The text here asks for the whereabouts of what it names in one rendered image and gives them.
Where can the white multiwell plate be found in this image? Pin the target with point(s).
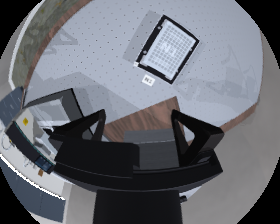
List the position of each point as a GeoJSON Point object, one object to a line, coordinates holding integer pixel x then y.
{"type": "Point", "coordinates": [174, 38]}

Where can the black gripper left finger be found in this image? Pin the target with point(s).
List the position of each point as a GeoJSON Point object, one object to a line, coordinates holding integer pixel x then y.
{"type": "Point", "coordinates": [77, 127]}

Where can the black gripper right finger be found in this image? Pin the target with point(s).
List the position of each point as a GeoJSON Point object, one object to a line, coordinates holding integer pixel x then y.
{"type": "Point", "coordinates": [207, 136]}

